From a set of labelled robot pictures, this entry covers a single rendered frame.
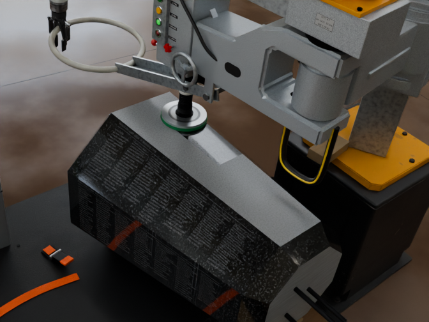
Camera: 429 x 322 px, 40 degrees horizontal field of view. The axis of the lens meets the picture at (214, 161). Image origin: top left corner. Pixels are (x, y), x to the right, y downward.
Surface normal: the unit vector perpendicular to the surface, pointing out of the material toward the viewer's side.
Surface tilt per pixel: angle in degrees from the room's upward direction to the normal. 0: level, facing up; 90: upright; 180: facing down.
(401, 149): 0
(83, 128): 0
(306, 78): 90
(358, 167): 0
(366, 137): 90
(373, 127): 90
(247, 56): 90
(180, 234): 45
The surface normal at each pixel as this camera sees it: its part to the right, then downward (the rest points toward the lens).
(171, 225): -0.43, -0.28
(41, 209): 0.11, -0.77
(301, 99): -0.82, 0.29
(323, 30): -0.69, 0.40
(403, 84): 0.00, 0.63
